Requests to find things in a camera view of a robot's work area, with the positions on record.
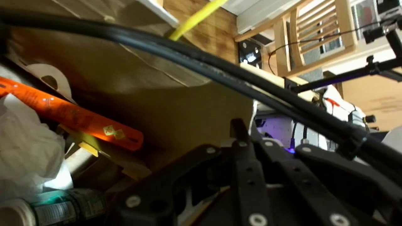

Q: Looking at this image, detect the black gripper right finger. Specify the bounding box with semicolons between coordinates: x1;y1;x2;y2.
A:
250;139;402;226

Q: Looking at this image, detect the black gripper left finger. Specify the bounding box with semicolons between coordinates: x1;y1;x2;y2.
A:
109;118;269;226

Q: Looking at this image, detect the brown McDelivery paper bag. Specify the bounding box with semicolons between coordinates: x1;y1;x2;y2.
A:
0;0;256;198

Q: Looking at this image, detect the white plastic bag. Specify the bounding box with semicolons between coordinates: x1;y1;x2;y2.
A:
0;93;68;198

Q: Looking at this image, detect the orange stick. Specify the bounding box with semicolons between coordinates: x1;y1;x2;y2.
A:
0;76;146;153

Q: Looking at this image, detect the black camera stand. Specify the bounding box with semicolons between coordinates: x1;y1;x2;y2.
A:
288;16;402;94

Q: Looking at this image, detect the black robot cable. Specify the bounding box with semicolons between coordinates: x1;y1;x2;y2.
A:
0;6;402;185

